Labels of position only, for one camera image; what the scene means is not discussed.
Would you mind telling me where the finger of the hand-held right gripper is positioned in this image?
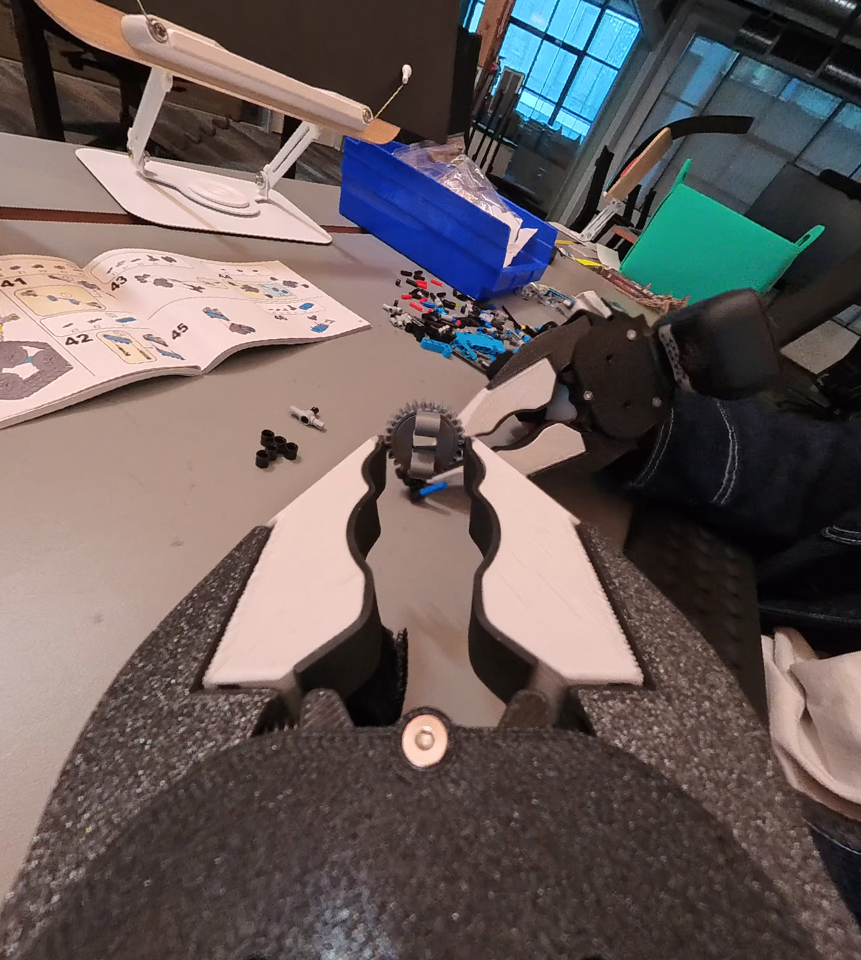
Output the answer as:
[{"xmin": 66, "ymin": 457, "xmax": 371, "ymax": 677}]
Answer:
[
  {"xmin": 460, "ymin": 358, "xmax": 564, "ymax": 442},
  {"xmin": 489, "ymin": 421, "xmax": 591, "ymax": 477}
]

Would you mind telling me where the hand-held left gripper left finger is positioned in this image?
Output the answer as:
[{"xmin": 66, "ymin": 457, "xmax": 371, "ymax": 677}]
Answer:
[{"xmin": 202, "ymin": 437, "xmax": 389, "ymax": 690}]

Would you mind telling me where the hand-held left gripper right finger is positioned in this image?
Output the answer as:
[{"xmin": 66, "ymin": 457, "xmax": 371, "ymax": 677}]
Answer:
[{"xmin": 464, "ymin": 438, "xmax": 645, "ymax": 687}]

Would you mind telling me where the grey gear assembly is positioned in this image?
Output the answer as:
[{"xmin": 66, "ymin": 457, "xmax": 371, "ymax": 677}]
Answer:
[{"xmin": 384, "ymin": 399, "xmax": 469, "ymax": 485}]

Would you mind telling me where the blue black pin connector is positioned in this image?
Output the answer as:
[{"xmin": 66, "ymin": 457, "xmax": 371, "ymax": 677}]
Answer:
[{"xmin": 409, "ymin": 468, "xmax": 469, "ymax": 502}]

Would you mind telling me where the person's right forearm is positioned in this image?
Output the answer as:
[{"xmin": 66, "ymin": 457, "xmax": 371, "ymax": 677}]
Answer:
[{"xmin": 625, "ymin": 390, "xmax": 861, "ymax": 560}]

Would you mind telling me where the grey desk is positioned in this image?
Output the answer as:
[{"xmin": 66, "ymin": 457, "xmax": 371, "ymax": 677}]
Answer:
[{"xmin": 0, "ymin": 126, "xmax": 861, "ymax": 960}]

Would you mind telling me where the pile of small pins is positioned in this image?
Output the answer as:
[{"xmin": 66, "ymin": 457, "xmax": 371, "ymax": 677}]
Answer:
[{"xmin": 384, "ymin": 268, "xmax": 574, "ymax": 369}]

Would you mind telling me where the wooden model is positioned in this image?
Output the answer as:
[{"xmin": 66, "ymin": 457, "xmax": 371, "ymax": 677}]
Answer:
[{"xmin": 625, "ymin": 279, "xmax": 690, "ymax": 314}]

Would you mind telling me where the black connector cluster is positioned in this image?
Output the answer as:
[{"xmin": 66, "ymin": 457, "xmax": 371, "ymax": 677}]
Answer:
[{"xmin": 254, "ymin": 429, "xmax": 300, "ymax": 470}]

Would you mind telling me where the blue plastic bin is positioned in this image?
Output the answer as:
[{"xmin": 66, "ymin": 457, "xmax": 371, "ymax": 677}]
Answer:
[{"xmin": 339, "ymin": 137, "xmax": 559, "ymax": 300}]

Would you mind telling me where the crumpled clear plastic wrap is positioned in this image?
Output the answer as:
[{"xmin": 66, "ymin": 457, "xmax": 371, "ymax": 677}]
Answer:
[{"xmin": 393, "ymin": 141, "xmax": 540, "ymax": 264}]

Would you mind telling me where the black panel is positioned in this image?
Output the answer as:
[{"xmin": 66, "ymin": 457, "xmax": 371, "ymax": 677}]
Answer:
[{"xmin": 771, "ymin": 243, "xmax": 861, "ymax": 346}]

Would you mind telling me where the dark denim jacket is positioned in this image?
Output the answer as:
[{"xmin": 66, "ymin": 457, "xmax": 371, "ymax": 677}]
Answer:
[{"xmin": 756, "ymin": 517, "xmax": 861, "ymax": 635}]

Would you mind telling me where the white shirt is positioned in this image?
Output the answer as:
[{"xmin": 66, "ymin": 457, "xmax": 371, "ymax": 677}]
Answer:
[{"xmin": 762, "ymin": 628, "xmax": 861, "ymax": 819}]

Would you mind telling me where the instruction booklet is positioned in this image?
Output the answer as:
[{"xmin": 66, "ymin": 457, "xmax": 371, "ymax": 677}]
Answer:
[{"xmin": 0, "ymin": 247, "xmax": 372, "ymax": 444}]

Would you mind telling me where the dark board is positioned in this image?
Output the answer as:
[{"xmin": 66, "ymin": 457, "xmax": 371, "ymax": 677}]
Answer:
[{"xmin": 100, "ymin": 0, "xmax": 480, "ymax": 145}]

